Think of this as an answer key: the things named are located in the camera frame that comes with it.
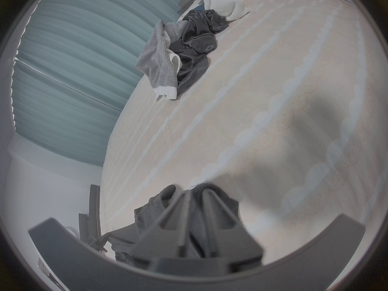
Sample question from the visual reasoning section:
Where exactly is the pile of clothes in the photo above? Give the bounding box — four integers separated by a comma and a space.
135, 0, 253, 103

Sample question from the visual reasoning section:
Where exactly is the bed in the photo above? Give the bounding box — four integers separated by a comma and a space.
100, 0, 388, 267

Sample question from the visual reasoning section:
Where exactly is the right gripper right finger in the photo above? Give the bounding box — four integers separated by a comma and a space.
201, 190, 264, 259

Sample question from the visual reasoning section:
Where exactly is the blue-green curtain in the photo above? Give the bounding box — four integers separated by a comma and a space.
16, 0, 189, 110
12, 59, 122, 167

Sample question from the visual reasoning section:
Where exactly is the black chest of drawers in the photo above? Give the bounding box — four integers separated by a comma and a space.
78, 184, 101, 242

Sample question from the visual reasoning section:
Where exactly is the black T-shirt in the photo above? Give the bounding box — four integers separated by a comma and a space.
108, 184, 240, 267

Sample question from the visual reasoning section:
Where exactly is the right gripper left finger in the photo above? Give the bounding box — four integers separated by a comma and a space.
130, 190, 191, 262

